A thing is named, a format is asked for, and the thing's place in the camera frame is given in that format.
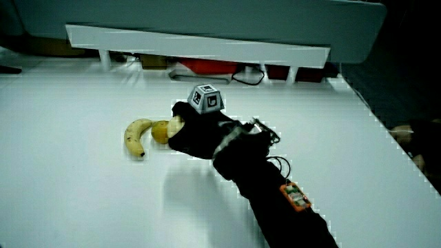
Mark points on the person's right hand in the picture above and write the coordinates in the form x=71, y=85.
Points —
x=198, y=136

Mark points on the yellow pear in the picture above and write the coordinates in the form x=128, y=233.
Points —
x=161, y=132

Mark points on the person's right forearm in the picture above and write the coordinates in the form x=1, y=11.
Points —
x=268, y=199

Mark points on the white flat tray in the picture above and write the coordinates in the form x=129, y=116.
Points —
x=198, y=77

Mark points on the yellow banana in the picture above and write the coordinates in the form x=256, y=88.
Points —
x=132, y=137

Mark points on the red container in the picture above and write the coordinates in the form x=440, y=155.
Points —
x=210, y=66

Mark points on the brown box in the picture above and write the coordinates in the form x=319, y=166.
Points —
x=153, y=62

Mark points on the white raised shelf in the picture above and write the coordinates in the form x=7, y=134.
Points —
x=193, y=44

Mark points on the dark red box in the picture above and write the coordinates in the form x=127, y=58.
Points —
x=277, y=71

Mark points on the orange circuit module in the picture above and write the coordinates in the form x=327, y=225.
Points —
x=295, y=197

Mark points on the large white panel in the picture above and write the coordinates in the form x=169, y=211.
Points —
x=206, y=17

